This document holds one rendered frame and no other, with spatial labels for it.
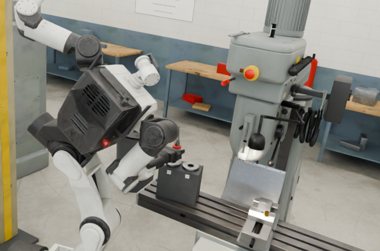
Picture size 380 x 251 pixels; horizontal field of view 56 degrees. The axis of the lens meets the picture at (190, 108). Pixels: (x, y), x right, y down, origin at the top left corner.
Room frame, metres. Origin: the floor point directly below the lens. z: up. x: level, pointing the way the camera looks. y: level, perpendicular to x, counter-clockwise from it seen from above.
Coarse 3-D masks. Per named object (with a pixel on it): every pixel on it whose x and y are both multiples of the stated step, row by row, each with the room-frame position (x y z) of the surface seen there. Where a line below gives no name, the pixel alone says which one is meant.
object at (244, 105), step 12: (240, 96) 1.58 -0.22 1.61; (240, 108) 1.57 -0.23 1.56; (252, 108) 1.55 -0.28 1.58; (264, 108) 1.53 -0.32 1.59; (276, 108) 1.54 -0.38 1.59; (240, 120) 1.56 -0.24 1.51; (264, 120) 1.52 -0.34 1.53; (276, 120) 1.55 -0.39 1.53; (240, 132) 1.56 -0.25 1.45; (264, 132) 1.53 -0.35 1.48; (252, 156) 1.53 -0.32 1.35
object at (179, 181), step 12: (168, 168) 1.70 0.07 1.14; (180, 168) 1.71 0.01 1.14; (192, 168) 1.71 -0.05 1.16; (168, 180) 1.70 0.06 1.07; (180, 180) 1.69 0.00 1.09; (192, 180) 1.68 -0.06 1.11; (156, 192) 1.71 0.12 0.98; (168, 192) 1.70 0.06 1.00; (180, 192) 1.69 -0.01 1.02; (192, 192) 1.67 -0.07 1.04; (192, 204) 1.67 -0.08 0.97
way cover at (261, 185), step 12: (240, 168) 1.98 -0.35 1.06; (252, 168) 1.96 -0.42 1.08; (264, 168) 1.94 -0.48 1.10; (276, 168) 1.93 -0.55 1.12; (228, 180) 1.96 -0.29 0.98; (240, 180) 1.94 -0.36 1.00; (252, 180) 1.93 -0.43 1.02; (264, 180) 1.91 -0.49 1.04; (276, 180) 1.89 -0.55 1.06; (228, 192) 1.90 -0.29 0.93; (240, 192) 1.89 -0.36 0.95; (252, 192) 1.88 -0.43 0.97; (264, 192) 1.87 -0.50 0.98; (276, 192) 1.86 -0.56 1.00; (240, 204) 1.83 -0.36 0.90; (252, 204) 1.83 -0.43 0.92
